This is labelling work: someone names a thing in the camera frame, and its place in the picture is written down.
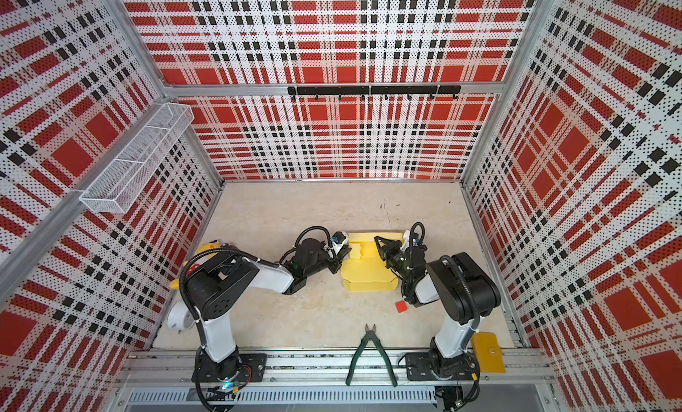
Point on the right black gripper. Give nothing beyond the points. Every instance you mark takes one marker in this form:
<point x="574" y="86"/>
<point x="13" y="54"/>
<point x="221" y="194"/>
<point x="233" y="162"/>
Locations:
<point x="390" y="248"/>

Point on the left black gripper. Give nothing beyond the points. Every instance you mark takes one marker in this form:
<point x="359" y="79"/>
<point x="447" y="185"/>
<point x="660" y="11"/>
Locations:
<point x="336" y="265"/>

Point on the yellow paper box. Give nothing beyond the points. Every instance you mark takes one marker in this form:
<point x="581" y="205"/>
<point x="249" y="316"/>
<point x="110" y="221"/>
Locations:
<point x="363" y="270"/>

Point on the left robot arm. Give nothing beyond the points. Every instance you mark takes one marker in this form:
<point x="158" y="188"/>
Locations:
<point x="212" y="281"/>

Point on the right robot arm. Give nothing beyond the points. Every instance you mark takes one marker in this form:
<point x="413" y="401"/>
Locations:
<point x="467" y="294"/>

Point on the small red square block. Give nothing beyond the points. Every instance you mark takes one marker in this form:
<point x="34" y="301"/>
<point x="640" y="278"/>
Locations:
<point x="401" y="307"/>

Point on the yellow card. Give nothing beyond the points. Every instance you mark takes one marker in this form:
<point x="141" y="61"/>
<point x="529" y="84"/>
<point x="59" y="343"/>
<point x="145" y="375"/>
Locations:
<point x="488" y="353"/>

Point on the yellow plush toy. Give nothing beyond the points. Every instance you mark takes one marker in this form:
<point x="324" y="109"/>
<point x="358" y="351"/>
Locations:
<point x="174" y="285"/>

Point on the white alarm clock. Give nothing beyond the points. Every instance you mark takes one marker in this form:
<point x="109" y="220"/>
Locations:
<point x="179" y="318"/>

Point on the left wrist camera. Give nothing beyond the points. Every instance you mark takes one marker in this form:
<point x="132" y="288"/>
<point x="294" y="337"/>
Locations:
<point x="339" y="239"/>

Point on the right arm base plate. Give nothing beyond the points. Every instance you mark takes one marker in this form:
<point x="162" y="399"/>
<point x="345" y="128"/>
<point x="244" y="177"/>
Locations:
<point x="431" y="366"/>

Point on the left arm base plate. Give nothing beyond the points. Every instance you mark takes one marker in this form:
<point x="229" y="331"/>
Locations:
<point x="237" y="369"/>

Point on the black hook rail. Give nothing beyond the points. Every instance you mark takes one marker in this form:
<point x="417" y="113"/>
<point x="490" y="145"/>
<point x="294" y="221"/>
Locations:
<point x="381" y="90"/>

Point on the white wire mesh basket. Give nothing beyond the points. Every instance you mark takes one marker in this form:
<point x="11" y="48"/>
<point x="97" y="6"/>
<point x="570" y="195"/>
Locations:
<point x="120" y="184"/>

